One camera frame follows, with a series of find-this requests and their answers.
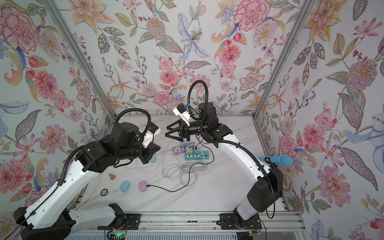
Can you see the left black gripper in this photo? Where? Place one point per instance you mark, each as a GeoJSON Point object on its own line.
{"type": "Point", "coordinates": [151, 151]}

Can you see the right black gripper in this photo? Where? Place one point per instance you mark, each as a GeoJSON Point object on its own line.
{"type": "Point", "coordinates": [186, 132]}

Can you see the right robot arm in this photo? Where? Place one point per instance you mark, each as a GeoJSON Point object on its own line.
{"type": "Point", "coordinates": [266, 178]}

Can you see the small black round disc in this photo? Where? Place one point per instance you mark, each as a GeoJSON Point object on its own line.
{"type": "Point", "coordinates": [104, 192]}

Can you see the purple power strip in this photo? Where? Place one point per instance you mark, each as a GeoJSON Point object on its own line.
{"type": "Point", "coordinates": [177, 150]}

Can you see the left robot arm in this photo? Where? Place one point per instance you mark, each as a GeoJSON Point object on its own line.
{"type": "Point", "coordinates": [49, 217]}

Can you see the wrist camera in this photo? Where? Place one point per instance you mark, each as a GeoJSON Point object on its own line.
{"type": "Point", "coordinates": [182, 111]}
{"type": "Point", "coordinates": [152, 131]}

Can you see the small brass knob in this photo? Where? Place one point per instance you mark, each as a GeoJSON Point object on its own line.
{"type": "Point", "coordinates": [112, 176]}

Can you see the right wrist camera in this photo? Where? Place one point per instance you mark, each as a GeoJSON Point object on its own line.
{"type": "Point", "coordinates": [182, 111]}

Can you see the teal power strip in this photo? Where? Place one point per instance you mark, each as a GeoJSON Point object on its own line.
{"type": "Point", "coordinates": [196, 155]}

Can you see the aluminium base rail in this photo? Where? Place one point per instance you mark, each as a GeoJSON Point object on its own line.
{"type": "Point", "coordinates": [213, 222]}

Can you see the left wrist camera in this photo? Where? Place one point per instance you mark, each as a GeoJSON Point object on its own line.
{"type": "Point", "coordinates": [152, 131]}

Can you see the pink earbud case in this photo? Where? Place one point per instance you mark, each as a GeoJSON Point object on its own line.
{"type": "Point", "coordinates": [143, 186]}

